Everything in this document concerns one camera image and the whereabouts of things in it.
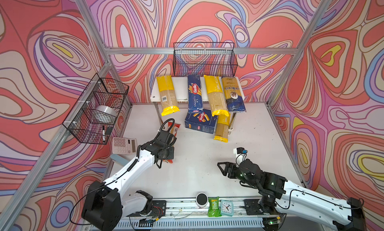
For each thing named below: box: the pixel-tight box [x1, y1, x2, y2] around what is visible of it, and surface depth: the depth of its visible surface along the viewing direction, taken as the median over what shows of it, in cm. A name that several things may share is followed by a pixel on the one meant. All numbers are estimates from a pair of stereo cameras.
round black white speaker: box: [196, 192, 209, 208], surface depth 73 cm
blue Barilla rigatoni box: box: [184, 108, 217, 134], surface depth 95 cm
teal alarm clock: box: [220, 199, 234, 217], surface depth 73 cm
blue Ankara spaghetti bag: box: [222, 76, 247, 113], surface depth 75 cm
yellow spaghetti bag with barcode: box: [156, 75, 180, 117], surface depth 74 cm
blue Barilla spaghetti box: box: [187, 74, 204, 114], surface depth 74 cm
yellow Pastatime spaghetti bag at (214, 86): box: [203, 75, 229, 117], surface depth 74 cm
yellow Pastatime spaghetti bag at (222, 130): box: [212, 109, 231, 143], surface depth 95 cm
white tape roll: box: [94, 105, 117, 125], surface depth 73 cm
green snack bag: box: [208, 196, 222, 217], surface depth 75 cm
